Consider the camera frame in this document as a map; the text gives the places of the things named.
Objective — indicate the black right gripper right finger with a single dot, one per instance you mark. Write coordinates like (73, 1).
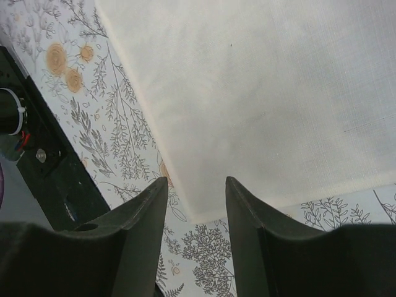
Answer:
(275, 255)

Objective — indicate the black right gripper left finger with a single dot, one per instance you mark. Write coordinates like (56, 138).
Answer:
(116, 254)

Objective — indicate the white cloth napkin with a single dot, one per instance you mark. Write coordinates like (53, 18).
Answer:
(295, 99)

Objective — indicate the floral patterned table mat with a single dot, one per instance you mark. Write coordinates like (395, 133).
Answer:
(67, 52)

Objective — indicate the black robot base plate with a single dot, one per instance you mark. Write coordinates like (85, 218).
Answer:
(42, 178)

